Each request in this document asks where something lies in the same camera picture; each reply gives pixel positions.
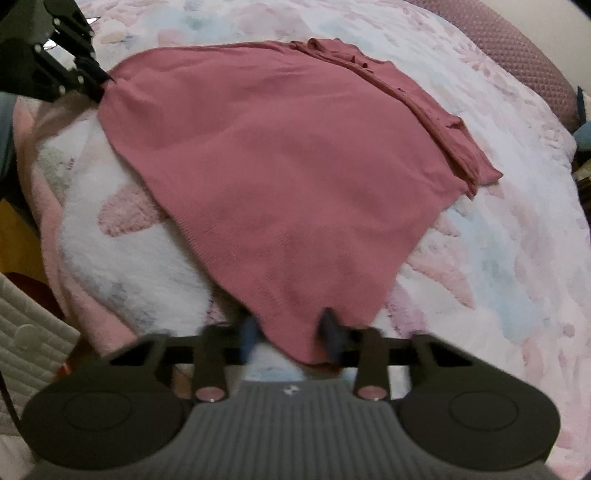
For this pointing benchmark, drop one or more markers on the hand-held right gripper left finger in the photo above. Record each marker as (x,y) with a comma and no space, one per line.
(249,341)

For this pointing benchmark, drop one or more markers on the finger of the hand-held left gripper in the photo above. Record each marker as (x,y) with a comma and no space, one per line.
(74,23)
(78,76)

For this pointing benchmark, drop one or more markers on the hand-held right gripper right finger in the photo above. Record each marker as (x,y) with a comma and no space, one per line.
(331,334)

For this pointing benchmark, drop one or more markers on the pink turtleneck sweater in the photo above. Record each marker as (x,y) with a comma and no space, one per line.
(277,175)

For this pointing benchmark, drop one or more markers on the floral fleece blanket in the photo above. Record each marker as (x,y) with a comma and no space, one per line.
(485,258)

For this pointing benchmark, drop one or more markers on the white quilted bag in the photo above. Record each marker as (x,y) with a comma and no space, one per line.
(32,341)

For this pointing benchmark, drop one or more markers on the teal cloth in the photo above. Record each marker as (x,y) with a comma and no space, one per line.
(584,120)

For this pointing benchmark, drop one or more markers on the pink quilted headboard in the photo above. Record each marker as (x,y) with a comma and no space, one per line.
(521,50)

